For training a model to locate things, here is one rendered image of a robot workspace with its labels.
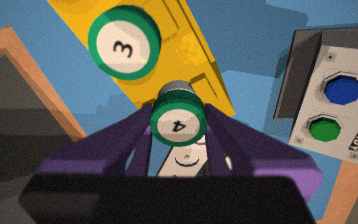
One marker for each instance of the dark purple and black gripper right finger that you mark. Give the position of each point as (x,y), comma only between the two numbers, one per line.
(253,153)

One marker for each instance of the green screw cap with number 4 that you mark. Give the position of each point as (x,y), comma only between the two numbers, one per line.
(178,118)

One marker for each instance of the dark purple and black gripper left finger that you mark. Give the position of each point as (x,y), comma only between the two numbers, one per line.
(106,151)

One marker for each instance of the blue flat mat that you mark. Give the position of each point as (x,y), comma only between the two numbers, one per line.
(249,39)

